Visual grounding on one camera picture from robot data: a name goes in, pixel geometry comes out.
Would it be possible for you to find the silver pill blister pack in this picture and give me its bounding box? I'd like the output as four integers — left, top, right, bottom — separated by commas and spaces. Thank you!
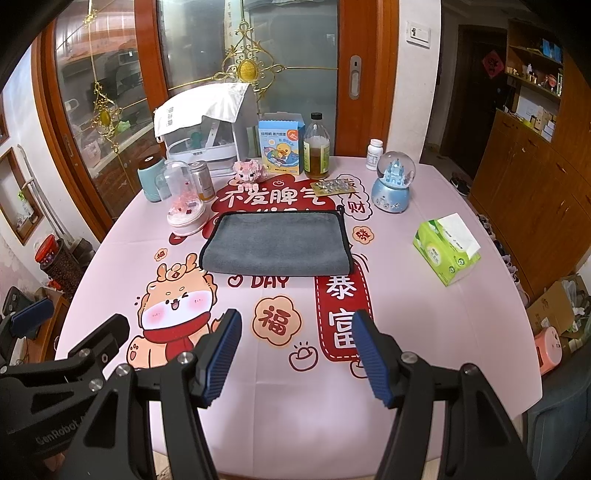
310, 178, 356, 197

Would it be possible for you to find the row of shoes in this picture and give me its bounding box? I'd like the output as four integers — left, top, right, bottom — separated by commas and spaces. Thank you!
475, 213, 530, 297

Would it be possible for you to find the grey towel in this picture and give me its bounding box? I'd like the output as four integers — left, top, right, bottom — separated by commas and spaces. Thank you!
199, 209, 354, 278

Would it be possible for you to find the light blue cup with lid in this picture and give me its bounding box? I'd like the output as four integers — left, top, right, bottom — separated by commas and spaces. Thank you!
137, 154, 168, 203

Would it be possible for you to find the blue castle snow globe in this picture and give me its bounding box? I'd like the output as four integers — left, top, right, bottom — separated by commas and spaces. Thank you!
371, 151, 415, 216

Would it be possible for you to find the pink plastic stool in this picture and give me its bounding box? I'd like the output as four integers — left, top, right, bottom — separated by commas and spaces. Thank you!
533, 325, 564, 376

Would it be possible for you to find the dark grey chair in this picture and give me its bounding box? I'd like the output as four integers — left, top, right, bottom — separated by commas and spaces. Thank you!
525, 357, 591, 480

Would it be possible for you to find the white countertop appliance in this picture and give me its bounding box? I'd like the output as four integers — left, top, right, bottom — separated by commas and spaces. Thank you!
159, 84, 260, 179

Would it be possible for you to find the gold door ornament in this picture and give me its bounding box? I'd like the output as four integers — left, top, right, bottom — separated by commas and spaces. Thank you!
214, 22, 274, 89
90, 80, 122, 140

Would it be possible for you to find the silver door handle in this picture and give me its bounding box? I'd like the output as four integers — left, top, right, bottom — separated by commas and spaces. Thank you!
348, 55, 363, 100

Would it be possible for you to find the wooden glass sliding door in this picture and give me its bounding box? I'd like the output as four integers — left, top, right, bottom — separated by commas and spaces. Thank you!
135, 0, 400, 158
32, 0, 160, 241

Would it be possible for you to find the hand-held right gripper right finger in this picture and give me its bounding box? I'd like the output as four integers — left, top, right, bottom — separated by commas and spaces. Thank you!
353, 309, 539, 480

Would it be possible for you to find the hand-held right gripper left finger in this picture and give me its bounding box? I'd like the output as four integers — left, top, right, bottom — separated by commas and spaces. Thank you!
69, 308, 244, 480

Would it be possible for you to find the cardboard box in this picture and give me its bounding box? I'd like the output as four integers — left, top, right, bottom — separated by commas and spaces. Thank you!
526, 274, 591, 356

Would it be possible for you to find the pink brick pig figure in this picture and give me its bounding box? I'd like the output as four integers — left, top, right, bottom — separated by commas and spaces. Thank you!
232, 159, 268, 185

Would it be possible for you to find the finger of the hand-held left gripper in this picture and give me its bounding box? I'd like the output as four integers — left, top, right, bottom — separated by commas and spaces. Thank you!
54, 314, 131, 370
0, 286, 55, 366

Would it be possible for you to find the white paper bag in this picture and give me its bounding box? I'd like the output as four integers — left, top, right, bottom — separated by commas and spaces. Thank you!
153, 83, 250, 145

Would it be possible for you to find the glass dome with pink flowers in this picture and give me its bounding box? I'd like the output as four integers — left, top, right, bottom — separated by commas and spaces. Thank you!
163, 160, 208, 236

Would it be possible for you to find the blue duck print box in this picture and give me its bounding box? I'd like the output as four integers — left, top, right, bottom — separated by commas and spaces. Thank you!
257, 112, 308, 175

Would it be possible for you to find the wooden shelf cabinet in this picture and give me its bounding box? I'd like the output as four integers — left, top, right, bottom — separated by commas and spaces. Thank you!
468, 18, 591, 303

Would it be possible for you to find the glass bottle with yellow liquid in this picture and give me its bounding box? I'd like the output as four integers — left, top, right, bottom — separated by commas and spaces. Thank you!
302, 112, 331, 181

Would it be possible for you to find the white pill bottle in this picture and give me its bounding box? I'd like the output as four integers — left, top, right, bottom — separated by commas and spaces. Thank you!
366, 138, 385, 172

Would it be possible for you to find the pink printed tablecloth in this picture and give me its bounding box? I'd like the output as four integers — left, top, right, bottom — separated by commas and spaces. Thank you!
54, 154, 544, 477

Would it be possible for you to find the metal can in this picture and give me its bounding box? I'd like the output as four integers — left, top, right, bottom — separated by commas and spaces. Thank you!
191, 161, 216, 203

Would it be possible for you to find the white wall switch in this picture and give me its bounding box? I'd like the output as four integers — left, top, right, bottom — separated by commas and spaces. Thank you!
406, 21, 433, 47

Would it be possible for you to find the red lid jar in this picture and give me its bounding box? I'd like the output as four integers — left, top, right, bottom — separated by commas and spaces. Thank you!
34, 234, 83, 297

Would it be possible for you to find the green tissue pack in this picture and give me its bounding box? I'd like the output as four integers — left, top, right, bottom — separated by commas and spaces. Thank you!
412, 213, 481, 287

